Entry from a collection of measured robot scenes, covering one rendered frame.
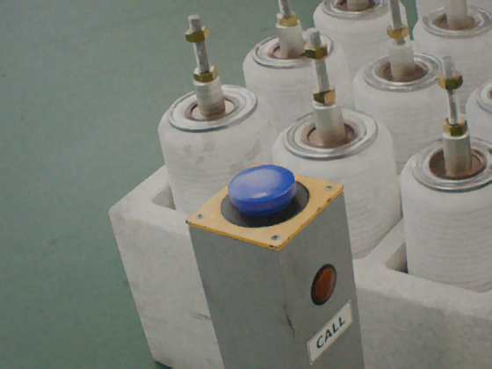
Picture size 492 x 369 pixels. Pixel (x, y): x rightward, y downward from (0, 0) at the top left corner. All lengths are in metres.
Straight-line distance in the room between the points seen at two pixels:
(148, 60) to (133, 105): 0.15
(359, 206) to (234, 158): 0.12
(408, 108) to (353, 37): 0.17
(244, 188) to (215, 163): 0.24
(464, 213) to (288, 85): 0.27
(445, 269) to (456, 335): 0.05
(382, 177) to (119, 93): 0.80
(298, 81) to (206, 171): 0.13
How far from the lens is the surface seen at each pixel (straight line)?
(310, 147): 0.86
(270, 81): 0.99
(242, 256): 0.67
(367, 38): 1.08
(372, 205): 0.87
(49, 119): 1.60
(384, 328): 0.85
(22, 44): 1.91
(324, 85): 0.85
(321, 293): 0.70
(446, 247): 0.81
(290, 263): 0.66
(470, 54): 1.02
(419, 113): 0.93
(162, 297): 1.00
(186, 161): 0.92
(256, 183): 0.68
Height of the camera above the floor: 0.68
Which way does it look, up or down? 31 degrees down
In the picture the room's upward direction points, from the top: 11 degrees counter-clockwise
